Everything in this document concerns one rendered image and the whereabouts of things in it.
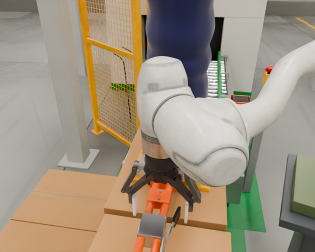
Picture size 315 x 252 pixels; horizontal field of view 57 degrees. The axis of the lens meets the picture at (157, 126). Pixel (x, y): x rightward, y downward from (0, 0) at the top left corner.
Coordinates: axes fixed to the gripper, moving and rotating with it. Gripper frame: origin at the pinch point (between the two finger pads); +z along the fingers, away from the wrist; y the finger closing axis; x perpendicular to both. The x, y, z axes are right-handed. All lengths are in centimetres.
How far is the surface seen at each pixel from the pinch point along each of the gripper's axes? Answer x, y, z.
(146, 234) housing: 8.7, 1.8, -1.4
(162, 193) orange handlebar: -5.7, 0.4, -1.3
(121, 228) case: -3.8, 12.6, 13.4
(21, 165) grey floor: -132, 151, 108
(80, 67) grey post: -356, 188, 93
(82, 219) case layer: -38, 45, 53
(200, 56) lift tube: -34.9, -6.1, -31.7
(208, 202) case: -19.2, -13.1, 12.9
